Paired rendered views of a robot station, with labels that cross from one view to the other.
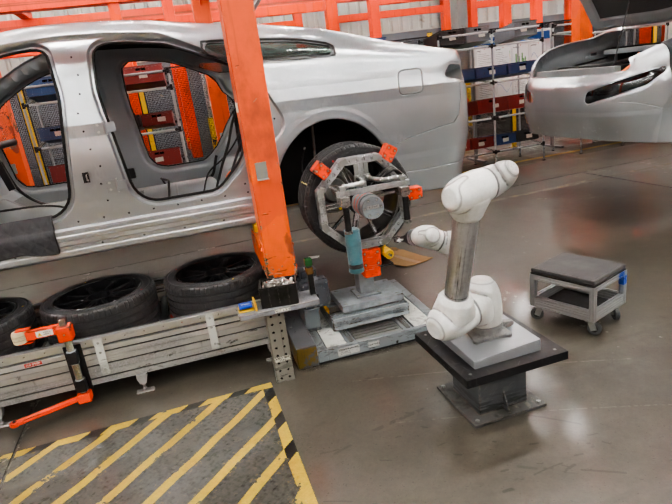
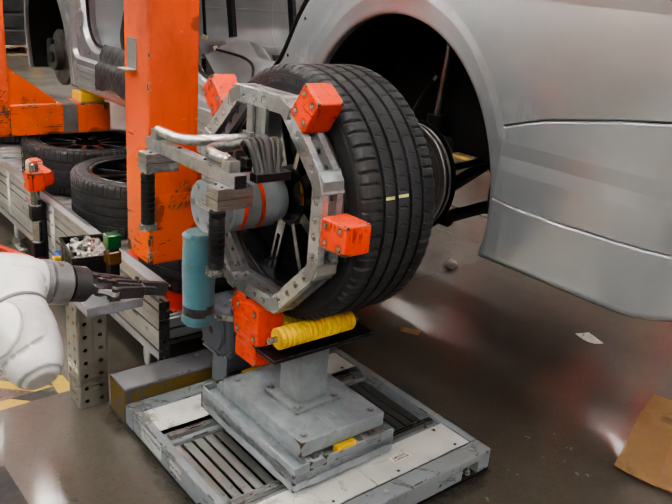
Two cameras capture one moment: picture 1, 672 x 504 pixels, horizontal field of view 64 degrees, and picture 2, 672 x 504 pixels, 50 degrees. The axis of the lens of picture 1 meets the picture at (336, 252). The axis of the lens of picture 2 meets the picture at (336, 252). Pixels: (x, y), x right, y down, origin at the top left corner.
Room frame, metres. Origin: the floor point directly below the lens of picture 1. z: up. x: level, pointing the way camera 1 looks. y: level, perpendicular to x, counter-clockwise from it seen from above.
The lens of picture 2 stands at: (2.43, -1.84, 1.36)
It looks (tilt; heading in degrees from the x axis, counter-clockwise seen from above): 20 degrees down; 63
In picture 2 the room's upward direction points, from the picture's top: 5 degrees clockwise
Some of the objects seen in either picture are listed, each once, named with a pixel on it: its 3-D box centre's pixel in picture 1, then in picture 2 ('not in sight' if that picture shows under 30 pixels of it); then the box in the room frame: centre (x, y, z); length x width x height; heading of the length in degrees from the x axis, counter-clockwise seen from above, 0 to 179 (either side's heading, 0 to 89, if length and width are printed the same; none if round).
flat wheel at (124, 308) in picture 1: (102, 309); (145, 193); (3.11, 1.47, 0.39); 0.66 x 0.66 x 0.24
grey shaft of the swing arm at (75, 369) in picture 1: (74, 360); (37, 217); (2.63, 1.46, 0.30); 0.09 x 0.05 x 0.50; 103
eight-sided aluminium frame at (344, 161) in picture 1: (363, 202); (264, 198); (3.06, -0.19, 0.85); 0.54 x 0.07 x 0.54; 103
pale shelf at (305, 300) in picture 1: (277, 304); (88, 282); (2.70, 0.35, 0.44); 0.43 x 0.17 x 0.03; 103
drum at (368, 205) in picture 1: (367, 204); (239, 201); (2.99, -0.21, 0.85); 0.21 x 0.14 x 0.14; 13
